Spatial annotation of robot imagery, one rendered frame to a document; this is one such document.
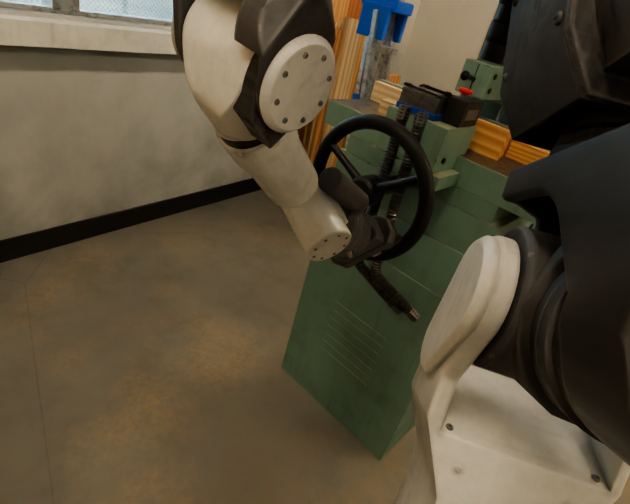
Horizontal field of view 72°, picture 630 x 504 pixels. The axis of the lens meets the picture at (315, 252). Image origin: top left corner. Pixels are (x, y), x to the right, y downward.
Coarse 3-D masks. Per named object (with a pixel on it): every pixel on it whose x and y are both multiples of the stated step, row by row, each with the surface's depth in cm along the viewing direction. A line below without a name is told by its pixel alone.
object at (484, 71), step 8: (464, 64) 96; (472, 64) 94; (480, 64) 93; (488, 64) 93; (496, 64) 101; (472, 72) 95; (480, 72) 94; (488, 72) 93; (496, 72) 93; (480, 80) 94; (488, 80) 93; (496, 80) 95; (456, 88) 98; (472, 88) 96; (480, 88) 94; (488, 88) 95; (496, 88) 98; (472, 96) 96; (480, 96) 95; (488, 96) 97; (496, 96) 100
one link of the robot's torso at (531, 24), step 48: (528, 0) 32; (576, 0) 24; (624, 0) 22; (528, 48) 31; (576, 48) 24; (624, 48) 22; (528, 96) 32; (576, 96) 26; (624, 96) 24; (528, 144) 37
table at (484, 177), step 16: (336, 112) 108; (352, 112) 105; (368, 112) 105; (400, 160) 88; (464, 160) 89; (480, 160) 90; (512, 160) 97; (448, 176) 86; (464, 176) 90; (480, 176) 88; (496, 176) 85; (480, 192) 88; (496, 192) 86; (512, 208) 85
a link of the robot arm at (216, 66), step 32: (224, 0) 34; (192, 32) 34; (224, 32) 33; (192, 64) 36; (224, 64) 33; (256, 64) 31; (224, 96) 34; (224, 128) 37; (256, 128) 34; (256, 160) 41; (288, 160) 43; (288, 192) 48
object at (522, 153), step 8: (512, 144) 97; (520, 144) 95; (512, 152) 97; (520, 152) 96; (528, 152) 95; (536, 152) 94; (544, 152) 93; (520, 160) 96; (528, 160) 95; (536, 160) 94
